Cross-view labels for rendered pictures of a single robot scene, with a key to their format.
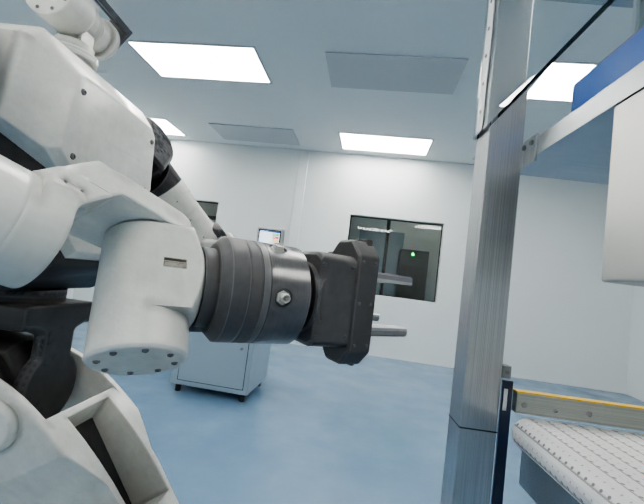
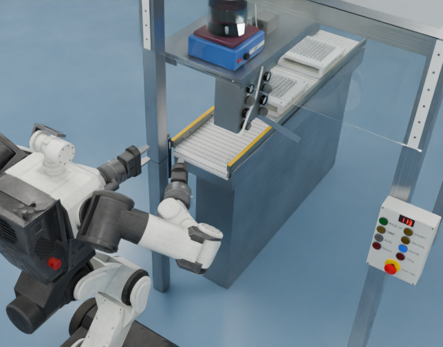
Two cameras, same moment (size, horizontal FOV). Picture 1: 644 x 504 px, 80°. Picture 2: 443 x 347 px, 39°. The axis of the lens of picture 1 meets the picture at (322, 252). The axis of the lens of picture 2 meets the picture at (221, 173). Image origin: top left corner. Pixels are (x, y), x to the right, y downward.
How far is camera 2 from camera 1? 199 cm
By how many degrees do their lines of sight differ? 71
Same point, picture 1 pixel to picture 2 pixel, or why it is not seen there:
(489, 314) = (162, 121)
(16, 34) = (100, 186)
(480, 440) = (164, 162)
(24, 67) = not seen: hidden behind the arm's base
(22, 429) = (108, 272)
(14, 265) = not seen: hidden behind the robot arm
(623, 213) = (220, 111)
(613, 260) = (217, 121)
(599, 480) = (212, 165)
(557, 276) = not seen: outside the picture
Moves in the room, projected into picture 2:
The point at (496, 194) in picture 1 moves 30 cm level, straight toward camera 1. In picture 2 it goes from (159, 77) to (206, 116)
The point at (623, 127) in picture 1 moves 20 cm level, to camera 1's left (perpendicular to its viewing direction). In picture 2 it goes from (219, 87) to (188, 113)
